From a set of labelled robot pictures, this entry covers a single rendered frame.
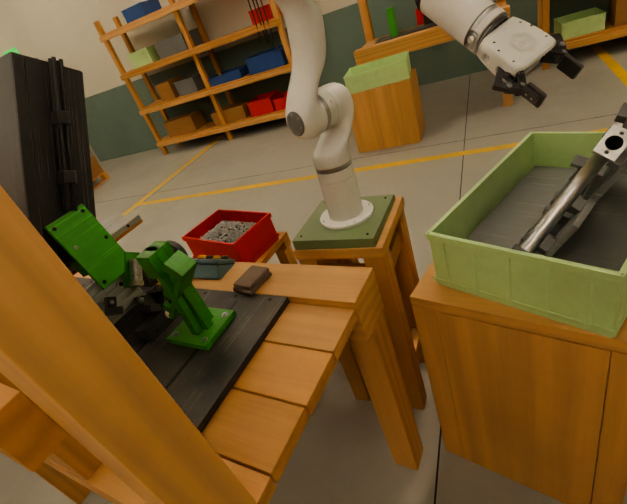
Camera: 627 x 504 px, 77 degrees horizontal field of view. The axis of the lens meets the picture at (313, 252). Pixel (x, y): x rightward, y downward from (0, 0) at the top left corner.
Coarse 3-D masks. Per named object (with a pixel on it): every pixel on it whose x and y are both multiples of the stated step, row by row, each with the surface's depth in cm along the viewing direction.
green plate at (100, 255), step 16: (80, 208) 105; (64, 224) 102; (80, 224) 104; (96, 224) 108; (64, 240) 101; (80, 240) 104; (96, 240) 107; (112, 240) 110; (80, 256) 103; (96, 256) 106; (112, 256) 109; (80, 272) 109; (96, 272) 105; (112, 272) 108
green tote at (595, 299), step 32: (512, 160) 122; (544, 160) 130; (480, 192) 113; (448, 224) 105; (448, 256) 100; (480, 256) 92; (512, 256) 86; (544, 256) 81; (480, 288) 99; (512, 288) 91; (544, 288) 85; (576, 288) 79; (608, 288) 75; (576, 320) 84; (608, 320) 79
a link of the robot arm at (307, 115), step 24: (288, 0) 97; (312, 0) 100; (288, 24) 103; (312, 24) 101; (312, 48) 105; (312, 72) 107; (288, 96) 113; (312, 96) 109; (288, 120) 115; (312, 120) 111
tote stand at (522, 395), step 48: (432, 288) 108; (432, 336) 113; (480, 336) 102; (528, 336) 93; (576, 336) 85; (624, 336) 80; (432, 384) 128; (480, 384) 114; (528, 384) 102; (576, 384) 93; (624, 384) 85; (480, 432) 129; (528, 432) 114; (576, 432) 103; (624, 432) 93; (528, 480) 130; (576, 480) 115; (624, 480) 103
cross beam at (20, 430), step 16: (0, 384) 47; (0, 400) 45; (16, 400) 45; (0, 416) 43; (16, 416) 45; (32, 416) 46; (48, 416) 48; (0, 432) 43; (16, 432) 45; (32, 432) 46; (48, 432) 48; (64, 432) 49; (0, 448) 44; (16, 448) 45; (32, 448) 46; (48, 448) 48; (32, 464) 46
